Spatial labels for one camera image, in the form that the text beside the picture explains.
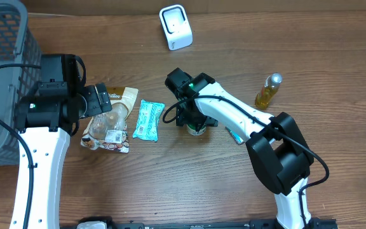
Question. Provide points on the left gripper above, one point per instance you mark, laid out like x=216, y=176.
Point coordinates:
x=95, y=107

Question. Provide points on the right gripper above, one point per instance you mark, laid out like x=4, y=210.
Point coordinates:
x=185, y=118

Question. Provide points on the green lidded jar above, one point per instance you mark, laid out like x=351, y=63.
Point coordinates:
x=192, y=130

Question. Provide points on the brown Pantree snack pouch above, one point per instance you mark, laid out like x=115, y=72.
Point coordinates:
x=109, y=130

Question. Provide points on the small teal white packet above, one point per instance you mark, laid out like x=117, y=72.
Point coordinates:
x=235, y=136

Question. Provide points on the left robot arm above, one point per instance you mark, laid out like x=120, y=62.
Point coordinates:
x=45, y=120

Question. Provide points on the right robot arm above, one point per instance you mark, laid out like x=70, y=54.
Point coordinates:
x=278, y=152

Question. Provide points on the white barcode scanner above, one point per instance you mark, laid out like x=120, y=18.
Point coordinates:
x=176, y=27

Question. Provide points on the grey plastic mesh basket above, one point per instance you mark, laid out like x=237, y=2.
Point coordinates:
x=20, y=54

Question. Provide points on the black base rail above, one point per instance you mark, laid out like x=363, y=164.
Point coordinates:
x=107, y=222

